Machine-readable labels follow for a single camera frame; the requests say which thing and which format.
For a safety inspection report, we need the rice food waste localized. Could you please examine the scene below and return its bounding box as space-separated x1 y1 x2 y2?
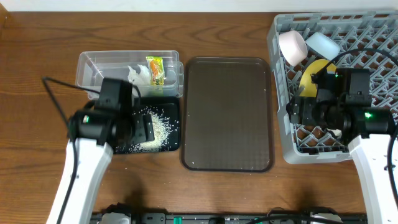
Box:
125 106 180 153

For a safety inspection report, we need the brown serving tray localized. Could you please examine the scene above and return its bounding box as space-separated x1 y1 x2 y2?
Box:
180 57 274 173

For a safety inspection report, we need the black waste tray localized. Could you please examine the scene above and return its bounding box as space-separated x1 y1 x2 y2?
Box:
115 96 181 154

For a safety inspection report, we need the green snack wrapper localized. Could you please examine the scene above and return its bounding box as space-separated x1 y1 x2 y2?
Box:
146 56 165 85

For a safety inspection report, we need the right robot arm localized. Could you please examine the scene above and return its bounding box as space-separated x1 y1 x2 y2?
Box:
286 68 397 223

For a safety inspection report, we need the cream white cup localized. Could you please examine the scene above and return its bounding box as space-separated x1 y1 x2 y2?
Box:
326 128 341 139

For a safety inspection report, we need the white tissue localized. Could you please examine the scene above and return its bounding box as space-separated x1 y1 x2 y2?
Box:
127 65 150 85

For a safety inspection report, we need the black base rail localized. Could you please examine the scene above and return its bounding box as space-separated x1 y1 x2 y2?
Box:
89 203 368 224

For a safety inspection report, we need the light blue bowl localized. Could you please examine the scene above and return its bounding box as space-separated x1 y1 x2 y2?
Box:
305 32 340 60

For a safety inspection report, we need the pink bowl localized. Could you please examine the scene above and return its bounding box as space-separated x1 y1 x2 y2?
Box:
278 30 308 66

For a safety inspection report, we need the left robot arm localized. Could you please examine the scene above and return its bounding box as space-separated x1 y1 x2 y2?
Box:
42 77 154 223

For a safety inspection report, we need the grey dishwasher rack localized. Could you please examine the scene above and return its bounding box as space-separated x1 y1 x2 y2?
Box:
267 11 397 164

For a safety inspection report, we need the yellow plate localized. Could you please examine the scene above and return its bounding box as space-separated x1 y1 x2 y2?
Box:
299 59 329 97

